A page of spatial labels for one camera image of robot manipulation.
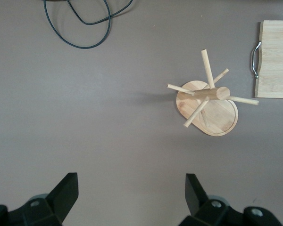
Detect wooden cup rack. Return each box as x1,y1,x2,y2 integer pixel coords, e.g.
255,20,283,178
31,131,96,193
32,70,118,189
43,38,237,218
166,48,260,138

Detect brown table cover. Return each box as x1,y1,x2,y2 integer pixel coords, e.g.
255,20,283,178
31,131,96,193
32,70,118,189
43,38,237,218
0,0,283,226

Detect black cable large loop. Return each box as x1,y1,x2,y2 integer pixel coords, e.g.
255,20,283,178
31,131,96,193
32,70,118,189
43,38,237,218
43,0,113,49

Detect black cable small loop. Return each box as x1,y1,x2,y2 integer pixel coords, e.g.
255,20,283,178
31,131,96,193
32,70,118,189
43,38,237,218
66,0,134,25

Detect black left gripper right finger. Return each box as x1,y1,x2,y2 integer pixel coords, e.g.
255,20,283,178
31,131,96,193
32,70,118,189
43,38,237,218
179,173,283,226

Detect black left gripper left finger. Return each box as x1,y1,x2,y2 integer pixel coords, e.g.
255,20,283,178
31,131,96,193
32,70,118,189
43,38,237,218
0,172,79,226

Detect wooden cutting board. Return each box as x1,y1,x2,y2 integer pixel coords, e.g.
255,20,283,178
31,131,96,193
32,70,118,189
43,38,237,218
250,20,283,99

